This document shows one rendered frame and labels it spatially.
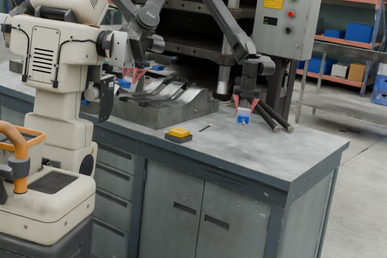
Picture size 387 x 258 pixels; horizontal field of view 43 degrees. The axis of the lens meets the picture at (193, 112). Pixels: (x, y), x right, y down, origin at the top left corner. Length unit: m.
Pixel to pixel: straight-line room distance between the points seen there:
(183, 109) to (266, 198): 0.59
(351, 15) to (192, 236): 6.96
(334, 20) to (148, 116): 6.93
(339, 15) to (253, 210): 7.05
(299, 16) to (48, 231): 1.73
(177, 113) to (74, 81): 0.61
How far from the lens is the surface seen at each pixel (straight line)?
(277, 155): 1.91
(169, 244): 2.13
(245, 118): 1.83
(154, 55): 2.99
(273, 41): 2.65
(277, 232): 1.82
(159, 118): 2.01
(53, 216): 1.34
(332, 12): 8.75
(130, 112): 2.09
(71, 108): 1.69
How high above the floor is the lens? 1.41
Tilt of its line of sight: 15 degrees down
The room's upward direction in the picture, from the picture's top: 7 degrees clockwise
